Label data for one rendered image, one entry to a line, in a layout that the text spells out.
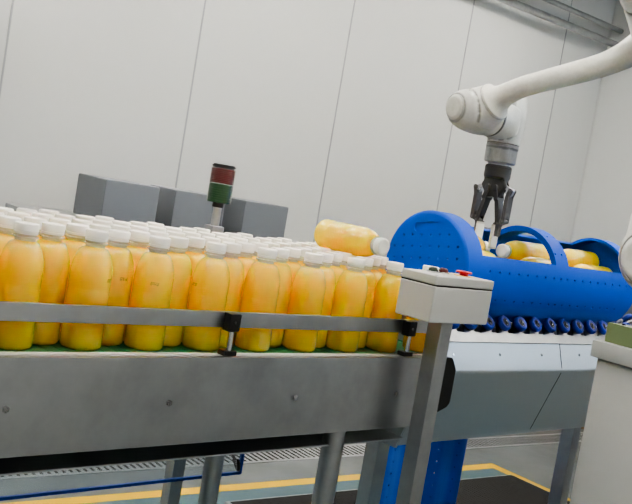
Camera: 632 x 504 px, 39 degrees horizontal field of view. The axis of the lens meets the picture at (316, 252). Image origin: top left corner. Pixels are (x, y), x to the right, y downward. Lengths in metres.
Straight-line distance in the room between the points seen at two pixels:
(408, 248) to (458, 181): 4.79
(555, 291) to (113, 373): 1.44
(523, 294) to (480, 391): 0.29
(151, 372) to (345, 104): 4.89
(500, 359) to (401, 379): 0.51
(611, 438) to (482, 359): 0.42
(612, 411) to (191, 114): 3.99
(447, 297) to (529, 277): 0.61
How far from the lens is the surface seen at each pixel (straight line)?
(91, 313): 1.53
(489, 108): 2.37
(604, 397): 2.18
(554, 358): 2.69
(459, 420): 2.46
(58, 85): 5.29
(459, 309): 1.94
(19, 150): 5.23
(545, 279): 2.54
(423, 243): 2.35
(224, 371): 1.68
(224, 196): 2.29
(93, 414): 1.56
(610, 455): 2.18
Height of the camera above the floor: 1.23
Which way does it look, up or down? 4 degrees down
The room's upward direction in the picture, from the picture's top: 10 degrees clockwise
